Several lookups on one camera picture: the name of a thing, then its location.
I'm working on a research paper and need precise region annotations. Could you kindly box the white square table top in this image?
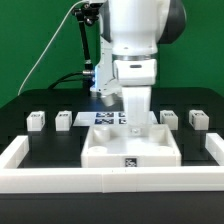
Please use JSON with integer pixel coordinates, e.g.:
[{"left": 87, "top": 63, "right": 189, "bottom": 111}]
[{"left": 81, "top": 124, "right": 181, "bottom": 168}]

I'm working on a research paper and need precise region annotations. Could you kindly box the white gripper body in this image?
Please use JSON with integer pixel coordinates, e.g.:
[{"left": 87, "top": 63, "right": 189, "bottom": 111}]
[{"left": 114, "top": 59, "right": 157, "bottom": 128}]

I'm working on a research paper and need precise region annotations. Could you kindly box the white cable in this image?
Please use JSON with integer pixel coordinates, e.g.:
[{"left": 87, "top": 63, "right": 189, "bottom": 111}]
[{"left": 17, "top": 0, "right": 88, "bottom": 97}]

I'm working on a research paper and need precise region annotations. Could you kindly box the white U-shaped fence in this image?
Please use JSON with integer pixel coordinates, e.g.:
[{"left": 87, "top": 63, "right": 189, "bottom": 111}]
[{"left": 0, "top": 135, "right": 224, "bottom": 194}]

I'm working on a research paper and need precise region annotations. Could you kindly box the white sheet with tags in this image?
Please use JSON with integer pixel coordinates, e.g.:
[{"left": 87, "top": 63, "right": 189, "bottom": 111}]
[{"left": 72, "top": 111, "right": 160, "bottom": 127}]

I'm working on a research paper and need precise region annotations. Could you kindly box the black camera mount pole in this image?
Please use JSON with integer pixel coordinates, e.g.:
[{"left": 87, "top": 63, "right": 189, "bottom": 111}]
[{"left": 72, "top": 2, "right": 100, "bottom": 90}]

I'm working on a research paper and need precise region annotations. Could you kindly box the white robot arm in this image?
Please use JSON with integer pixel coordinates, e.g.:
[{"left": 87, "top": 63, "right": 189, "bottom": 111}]
[{"left": 88, "top": 0, "right": 186, "bottom": 136}]

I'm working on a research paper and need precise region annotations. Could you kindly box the black cable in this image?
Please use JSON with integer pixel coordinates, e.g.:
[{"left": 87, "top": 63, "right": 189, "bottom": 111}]
[{"left": 48, "top": 71, "right": 88, "bottom": 90}]

